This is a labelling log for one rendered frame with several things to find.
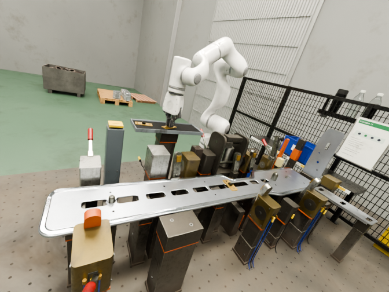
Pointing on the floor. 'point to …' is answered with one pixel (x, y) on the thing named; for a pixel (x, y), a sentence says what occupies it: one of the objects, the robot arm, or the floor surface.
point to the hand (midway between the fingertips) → (169, 122)
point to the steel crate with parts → (63, 79)
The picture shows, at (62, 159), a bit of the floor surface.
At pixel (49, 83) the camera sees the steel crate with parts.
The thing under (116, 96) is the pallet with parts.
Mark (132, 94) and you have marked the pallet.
